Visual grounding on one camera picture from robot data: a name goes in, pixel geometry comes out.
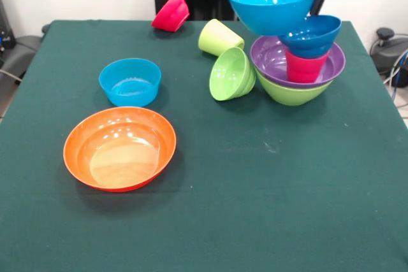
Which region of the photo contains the large light blue bowl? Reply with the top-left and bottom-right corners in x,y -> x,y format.
226,0 -> 322,37

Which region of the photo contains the pink plastic bowl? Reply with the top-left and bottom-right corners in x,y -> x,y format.
150,0 -> 191,33

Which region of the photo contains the large green bowl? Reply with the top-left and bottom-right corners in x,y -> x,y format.
254,69 -> 334,106

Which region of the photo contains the small ribbed green bowl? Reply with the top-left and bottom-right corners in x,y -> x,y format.
208,47 -> 257,102

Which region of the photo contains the orange plastic bowl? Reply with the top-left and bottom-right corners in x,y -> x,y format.
62,106 -> 178,193

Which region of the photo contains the dark green table cloth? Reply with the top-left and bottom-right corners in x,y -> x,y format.
0,19 -> 408,272

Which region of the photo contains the purple plastic bowl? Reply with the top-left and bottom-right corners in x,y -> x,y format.
250,35 -> 347,89

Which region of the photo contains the ribbed light blue bowl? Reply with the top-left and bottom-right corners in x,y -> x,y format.
98,57 -> 162,108

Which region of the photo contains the green plastic cup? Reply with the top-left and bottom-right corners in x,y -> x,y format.
198,18 -> 245,57

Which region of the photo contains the red plastic cup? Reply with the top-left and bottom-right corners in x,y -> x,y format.
285,48 -> 330,83

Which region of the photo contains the black box device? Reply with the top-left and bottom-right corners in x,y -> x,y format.
0,0 -> 17,50

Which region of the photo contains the dark blue bowl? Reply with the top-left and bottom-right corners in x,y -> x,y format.
278,14 -> 343,60

